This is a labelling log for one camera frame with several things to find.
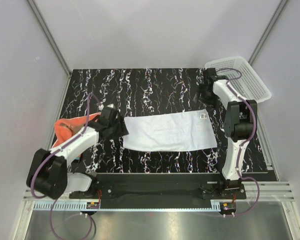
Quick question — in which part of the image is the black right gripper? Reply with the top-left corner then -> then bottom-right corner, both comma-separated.
192,83 -> 220,112

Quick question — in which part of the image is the white terry towel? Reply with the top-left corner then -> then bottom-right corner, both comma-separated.
122,109 -> 217,152

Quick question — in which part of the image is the orange patterned towel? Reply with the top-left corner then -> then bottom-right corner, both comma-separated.
51,112 -> 102,163

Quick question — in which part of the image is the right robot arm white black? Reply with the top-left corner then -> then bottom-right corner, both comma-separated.
194,68 -> 258,199

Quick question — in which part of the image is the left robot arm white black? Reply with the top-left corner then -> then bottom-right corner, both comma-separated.
26,105 -> 129,200

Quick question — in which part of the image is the white plastic mesh basket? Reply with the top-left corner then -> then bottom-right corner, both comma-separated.
204,56 -> 272,104

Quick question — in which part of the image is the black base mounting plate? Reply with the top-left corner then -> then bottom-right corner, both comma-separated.
70,173 -> 247,200

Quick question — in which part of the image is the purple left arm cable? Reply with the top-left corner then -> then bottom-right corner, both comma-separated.
29,92 -> 101,240

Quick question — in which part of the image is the aluminium frame rail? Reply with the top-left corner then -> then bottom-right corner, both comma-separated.
33,182 -> 294,213

